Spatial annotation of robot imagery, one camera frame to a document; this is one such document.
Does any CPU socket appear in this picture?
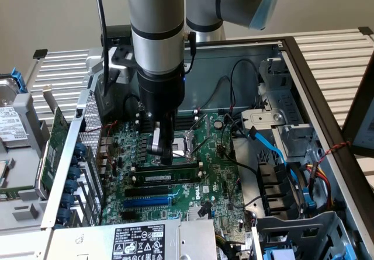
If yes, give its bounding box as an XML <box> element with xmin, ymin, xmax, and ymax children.
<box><xmin>153</xmin><ymin>131</ymin><xmax>195</xmax><ymax>166</ymax></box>

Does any silver chipset heatsink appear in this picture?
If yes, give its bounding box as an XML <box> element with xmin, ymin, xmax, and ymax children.
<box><xmin>188</xmin><ymin>205</ymin><xmax>213</xmax><ymax>221</ymax></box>

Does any blue SATA wire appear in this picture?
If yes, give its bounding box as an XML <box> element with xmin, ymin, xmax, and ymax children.
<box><xmin>247</xmin><ymin>126</ymin><xmax>293</xmax><ymax>170</ymax></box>

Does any grey drive cage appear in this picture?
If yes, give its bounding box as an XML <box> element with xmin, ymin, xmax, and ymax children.
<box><xmin>255</xmin><ymin>210</ymin><xmax>356</xmax><ymax>260</ymax></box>

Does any black case fan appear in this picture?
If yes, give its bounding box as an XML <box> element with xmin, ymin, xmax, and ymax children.
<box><xmin>256</xmin><ymin>161</ymin><xmax>309</xmax><ymax>217</ymax></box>

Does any open metal PC case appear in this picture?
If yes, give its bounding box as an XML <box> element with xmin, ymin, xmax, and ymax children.
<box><xmin>40</xmin><ymin>36</ymin><xmax>374</xmax><ymax>260</ymax></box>

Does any short looped black wire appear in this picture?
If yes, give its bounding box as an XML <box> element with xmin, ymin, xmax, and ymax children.
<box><xmin>200</xmin><ymin>75</ymin><xmax>236</xmax><ymax>111</ymax></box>

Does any blue disk bracket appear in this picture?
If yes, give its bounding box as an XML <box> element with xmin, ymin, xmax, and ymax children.
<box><xmin>10</xmin><ymin>67</ymin><xmax>29</xmax><ymax>95</ymax></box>

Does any metal locking lever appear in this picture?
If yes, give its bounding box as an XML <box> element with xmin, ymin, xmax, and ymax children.
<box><xmin>189</xmin><ymin>137</ymin><xmax>214</xmax><ymax>157</ymax></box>

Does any metal socket cover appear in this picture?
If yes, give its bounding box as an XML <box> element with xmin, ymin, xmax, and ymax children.
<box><xmin>188</xmin><ymin>113</ymin><xmax>211</xmax><ymax>140</ymax></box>

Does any silver CPU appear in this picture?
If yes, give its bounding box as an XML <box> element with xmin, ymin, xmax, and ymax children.
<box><xmin>0</xmin><ymin>158</ymin><xmax>16</xmax><ymax>186</ymax></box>

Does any long black expansion slot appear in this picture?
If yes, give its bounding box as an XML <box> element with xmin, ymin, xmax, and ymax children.
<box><xmin>124</xmin><ymin>185</ymin><xmax>170</xmax><ymax>199</ymax></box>

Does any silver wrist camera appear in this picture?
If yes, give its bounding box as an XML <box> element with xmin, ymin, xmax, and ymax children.
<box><xmin>109</xmin><ymin>46</ymin><xmax>138</xmax><ymax>85</ymax></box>

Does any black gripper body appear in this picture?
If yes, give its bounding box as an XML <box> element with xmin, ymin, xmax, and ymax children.
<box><xmin>137</xmin><ymin>67</ymin><xmax>187</xmax><ymax>123</ymax></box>

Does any blue plastic block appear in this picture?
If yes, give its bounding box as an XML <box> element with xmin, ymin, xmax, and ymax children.
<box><xmin>264</xmin><ymin>248</ymin><xmax>296</xmax><ymax>260</ymax></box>

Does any black box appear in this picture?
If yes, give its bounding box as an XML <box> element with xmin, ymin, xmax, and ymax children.
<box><xmin>101</xmin><ymin>25</ymin><xmax>134</xmax><ymax>49</ymax></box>

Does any tall looped black wire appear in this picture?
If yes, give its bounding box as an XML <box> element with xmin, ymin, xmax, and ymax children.
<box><xmin>230</xmin><ymin>58</ymin><xmax>261</xmax><ymax>112</ymax></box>

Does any silver hard disk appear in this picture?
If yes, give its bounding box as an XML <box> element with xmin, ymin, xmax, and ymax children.
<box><xmin>0</xmin><ymin>78</ymin><xmax>32</xmax><ymax>150</ymax></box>

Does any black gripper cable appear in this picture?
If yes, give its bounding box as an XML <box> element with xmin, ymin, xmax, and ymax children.
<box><xmin>183</xmin><ymin>31</ymin><xmax>197</xmax><ymax>75</ymax></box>

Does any thick black wire with plug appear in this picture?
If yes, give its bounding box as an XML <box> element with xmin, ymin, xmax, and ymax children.
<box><xmin>122</xmin><ymin>94</ymin><xmax>144</xmax><ymax>120</ymax></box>

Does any silver disk bay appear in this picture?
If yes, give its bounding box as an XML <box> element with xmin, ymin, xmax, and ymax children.
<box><xmin>241</xmin><ymin>57</ymin><xmax>318</xmax><ymax>163</ymax></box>

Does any green graphics card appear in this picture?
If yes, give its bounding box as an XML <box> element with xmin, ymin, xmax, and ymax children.
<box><xmin>34</xmin><ymin>85</ymin><xmax>71</xmax><ymax>199</ymax></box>

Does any silver power supply unit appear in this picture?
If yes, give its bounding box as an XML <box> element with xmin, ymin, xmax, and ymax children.
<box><xmin>43</xmin><ymin>218</ymin><xmax>219</xmax><ymax>260</ymax></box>

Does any red and black twisted wire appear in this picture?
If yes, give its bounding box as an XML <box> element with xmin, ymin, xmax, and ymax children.
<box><xmin>317</xmin><ymin>141</ymin><xmax>351</xmax><ymax>167</ymax></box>

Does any coloured power wire bundle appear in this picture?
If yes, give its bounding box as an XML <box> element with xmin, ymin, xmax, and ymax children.
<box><xmin>305</xmin><ymin>161</ymin><xmax>335</xmax><ymax>211</ymax></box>

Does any long curved black wire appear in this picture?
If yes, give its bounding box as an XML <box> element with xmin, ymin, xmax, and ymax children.
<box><xmin>220</xmin><ymin>113</ymin><xmax>264</xmax><ymax>179</ymax></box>

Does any green Dell motherboard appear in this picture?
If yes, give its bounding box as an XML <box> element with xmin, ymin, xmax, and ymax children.
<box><xmin>101</xmin><ymin>112</ymin><xmax>246</xmax><ymax>237</ymax></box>

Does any blue plastic plug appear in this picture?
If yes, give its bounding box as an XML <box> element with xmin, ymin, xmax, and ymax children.
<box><xmin>302</xmin><ymin>186</ymin><xmax>317</xmax><ymax>212</ymax></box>

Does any black camera cable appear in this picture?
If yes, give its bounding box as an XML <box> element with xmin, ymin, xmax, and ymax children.
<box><xmin>93</xmin><ymin>0</ymin><xmax>112</xmax><ymax>97</ymax></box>

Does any blue expansion slot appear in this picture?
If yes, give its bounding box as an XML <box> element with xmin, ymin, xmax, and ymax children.
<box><xmin>122</xmin><ymin>196</ymin><xmax>172</xmax><ymax>210</ymax></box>

